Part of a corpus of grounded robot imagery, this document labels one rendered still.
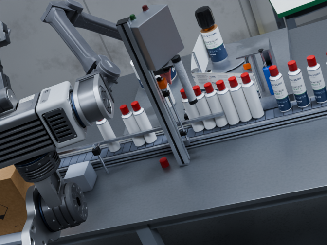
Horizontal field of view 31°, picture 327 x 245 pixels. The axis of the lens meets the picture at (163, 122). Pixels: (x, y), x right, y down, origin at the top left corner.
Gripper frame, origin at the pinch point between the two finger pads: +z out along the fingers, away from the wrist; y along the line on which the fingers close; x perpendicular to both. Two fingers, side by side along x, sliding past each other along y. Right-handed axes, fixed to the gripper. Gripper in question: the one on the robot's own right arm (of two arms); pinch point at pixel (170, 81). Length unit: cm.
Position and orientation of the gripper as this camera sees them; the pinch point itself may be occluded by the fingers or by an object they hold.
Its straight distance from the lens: 258.0
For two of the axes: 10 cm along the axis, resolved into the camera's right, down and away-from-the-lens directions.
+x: -1.0, 5.7, -8.2
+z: 3.7, 7.8, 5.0
